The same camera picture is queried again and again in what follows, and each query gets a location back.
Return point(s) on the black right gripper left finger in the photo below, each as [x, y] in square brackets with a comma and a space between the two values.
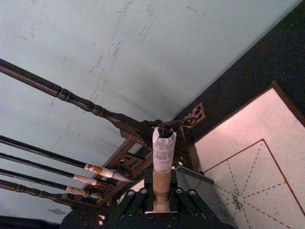
[137, 201]

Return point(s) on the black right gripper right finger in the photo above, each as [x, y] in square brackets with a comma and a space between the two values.
[190, 202]

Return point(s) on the wooden brush with white-taped end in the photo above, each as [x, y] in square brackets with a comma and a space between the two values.
[162, 155]

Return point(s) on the white practice mat, red grid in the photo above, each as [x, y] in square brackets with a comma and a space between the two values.
[250, 148]

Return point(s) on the black-stemmed calligraphy brush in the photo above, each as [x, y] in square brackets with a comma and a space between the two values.
[47, 155]
[28, 179]
[35, 165]

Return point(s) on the dark carved wooden brush rack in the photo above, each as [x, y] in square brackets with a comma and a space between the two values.
[71, 96]

